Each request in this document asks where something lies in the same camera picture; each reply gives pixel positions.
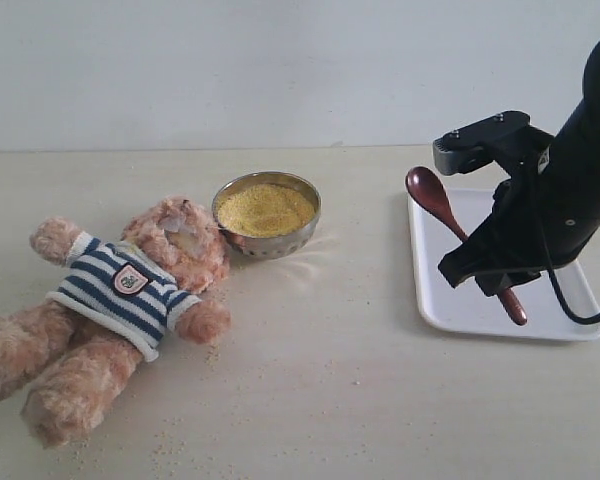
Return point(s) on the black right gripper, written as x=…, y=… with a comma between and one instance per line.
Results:
x=553, y=206

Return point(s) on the dark red wooden spoon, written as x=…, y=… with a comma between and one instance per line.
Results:
x=428, y=192

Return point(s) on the tan teddy bear striped sweater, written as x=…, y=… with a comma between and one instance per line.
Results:
x=77, y=350

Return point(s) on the black Piper right robot arm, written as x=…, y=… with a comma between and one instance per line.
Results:
x=552, y=206

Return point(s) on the steel bowl of millet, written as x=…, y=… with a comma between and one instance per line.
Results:
x=267, y=215

